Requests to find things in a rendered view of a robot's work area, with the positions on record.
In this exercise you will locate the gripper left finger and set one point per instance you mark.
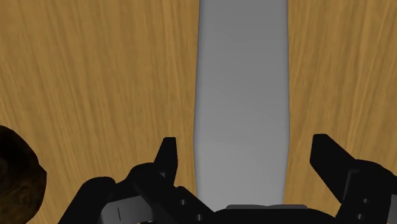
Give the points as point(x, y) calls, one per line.
point(155, 198)

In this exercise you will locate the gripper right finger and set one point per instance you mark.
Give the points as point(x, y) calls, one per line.
point(366, 186)

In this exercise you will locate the long grey flat board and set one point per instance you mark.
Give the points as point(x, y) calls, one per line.
point(242, 102)

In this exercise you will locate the dark brown lumpy thing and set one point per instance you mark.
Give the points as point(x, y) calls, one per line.
point(18, 183)

